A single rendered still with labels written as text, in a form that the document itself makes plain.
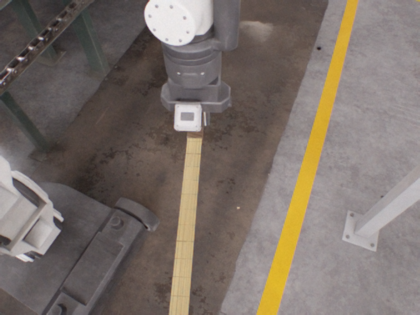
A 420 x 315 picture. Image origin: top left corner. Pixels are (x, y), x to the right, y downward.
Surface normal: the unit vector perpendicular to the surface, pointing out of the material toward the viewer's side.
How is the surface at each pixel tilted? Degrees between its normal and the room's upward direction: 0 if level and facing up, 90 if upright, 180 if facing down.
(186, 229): 1
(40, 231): 26
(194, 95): 89
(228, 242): 0
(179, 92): 89
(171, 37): 89
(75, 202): 0
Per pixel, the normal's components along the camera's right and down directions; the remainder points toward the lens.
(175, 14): -0.33, 0.80
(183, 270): -0.02, -0.53
